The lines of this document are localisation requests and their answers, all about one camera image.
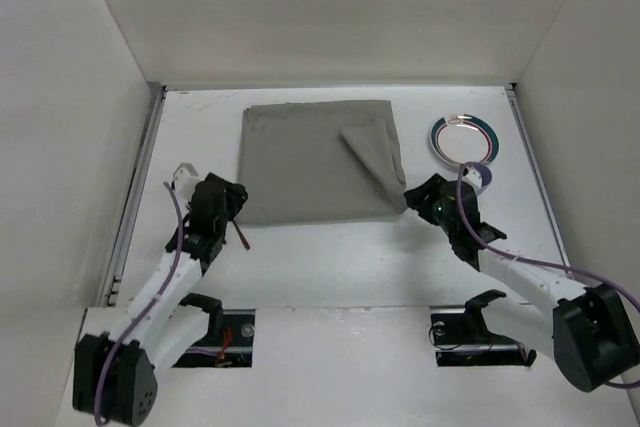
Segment grey cloth placemat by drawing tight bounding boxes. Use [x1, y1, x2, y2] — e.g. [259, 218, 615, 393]
[238, 100, 406, 226]

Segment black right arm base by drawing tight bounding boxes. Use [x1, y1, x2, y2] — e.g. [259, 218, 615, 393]
[428, 289, 537, 368]

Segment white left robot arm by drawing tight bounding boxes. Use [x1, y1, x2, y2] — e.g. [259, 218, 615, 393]
[72, 171, 248, 426]

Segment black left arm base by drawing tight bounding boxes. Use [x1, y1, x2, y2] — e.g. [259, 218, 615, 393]
[173, 293, 256, 369]

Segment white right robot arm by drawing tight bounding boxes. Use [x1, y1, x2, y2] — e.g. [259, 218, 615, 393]
[404, 164, 639, 392]

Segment brown wooden spoon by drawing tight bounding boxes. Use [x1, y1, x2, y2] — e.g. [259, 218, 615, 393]
[233, 220, 251, 251]

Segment lilac plastic cup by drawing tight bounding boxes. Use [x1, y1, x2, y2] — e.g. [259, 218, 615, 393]
[465, 162, 493, 196]

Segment white plate green rim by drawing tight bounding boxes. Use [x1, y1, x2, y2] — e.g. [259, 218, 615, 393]
[427, 114, 500, 168]

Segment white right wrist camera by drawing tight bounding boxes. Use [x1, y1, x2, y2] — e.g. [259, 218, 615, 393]
[462, 167, 484, 190]

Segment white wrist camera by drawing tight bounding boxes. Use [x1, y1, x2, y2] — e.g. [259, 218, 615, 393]
[462, 167, 484, 190]
[171, 162, 201, 201]

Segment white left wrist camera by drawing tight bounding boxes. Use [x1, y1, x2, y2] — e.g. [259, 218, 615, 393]
[171, 162, 201, 201]

